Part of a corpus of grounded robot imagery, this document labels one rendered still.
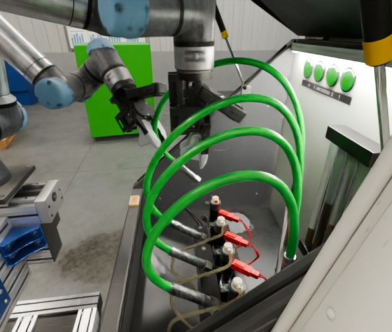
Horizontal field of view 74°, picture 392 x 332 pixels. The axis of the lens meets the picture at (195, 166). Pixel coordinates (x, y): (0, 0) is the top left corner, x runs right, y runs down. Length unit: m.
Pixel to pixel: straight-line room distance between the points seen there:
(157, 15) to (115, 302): 0.56
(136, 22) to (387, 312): 0.42
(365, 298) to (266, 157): 0.79
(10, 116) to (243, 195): 0.86
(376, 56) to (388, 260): 0.15
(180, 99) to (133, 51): 3.31
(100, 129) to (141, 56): 1.18
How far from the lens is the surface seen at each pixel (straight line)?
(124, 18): 0.42
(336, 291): 0.27
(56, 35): 7.40
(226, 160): 0.95
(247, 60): 0.60
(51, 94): 0.73
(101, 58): 0.81
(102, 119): 3.98
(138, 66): 3.84
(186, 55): 0.49
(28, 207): 0.99
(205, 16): 0.49
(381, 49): 0.25
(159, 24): 0.45
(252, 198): 1.07
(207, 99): 0.52
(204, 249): 0.69
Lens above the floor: 1.47
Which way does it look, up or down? 28 degrees down
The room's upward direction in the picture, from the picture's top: straight up
